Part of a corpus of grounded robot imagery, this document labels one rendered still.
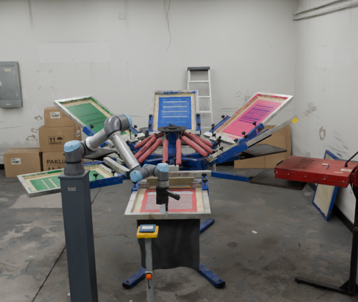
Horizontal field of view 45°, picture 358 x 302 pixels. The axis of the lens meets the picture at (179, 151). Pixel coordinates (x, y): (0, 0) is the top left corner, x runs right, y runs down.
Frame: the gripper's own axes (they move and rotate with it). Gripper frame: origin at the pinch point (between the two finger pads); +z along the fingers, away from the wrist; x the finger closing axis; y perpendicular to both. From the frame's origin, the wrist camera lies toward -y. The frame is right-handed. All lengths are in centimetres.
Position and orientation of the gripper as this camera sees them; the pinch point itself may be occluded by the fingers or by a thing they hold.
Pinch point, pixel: (167, 214)
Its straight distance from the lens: 293.9
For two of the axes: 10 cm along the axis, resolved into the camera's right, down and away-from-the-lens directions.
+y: -10.0, 0.2, 0.2
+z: 0.2, 9.7, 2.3
